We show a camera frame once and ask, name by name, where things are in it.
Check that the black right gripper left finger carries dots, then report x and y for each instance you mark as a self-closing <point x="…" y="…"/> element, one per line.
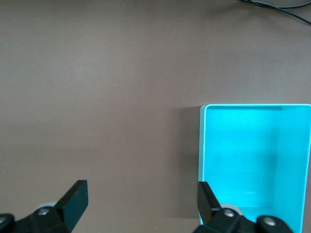
<point x="73" y="206"/>

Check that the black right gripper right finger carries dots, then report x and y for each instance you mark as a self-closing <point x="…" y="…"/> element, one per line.
<point x="206" y="206"/>

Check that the turquoise plastic bin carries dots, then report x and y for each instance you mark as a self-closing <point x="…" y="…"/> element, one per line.
<point x="243" y="145"/>

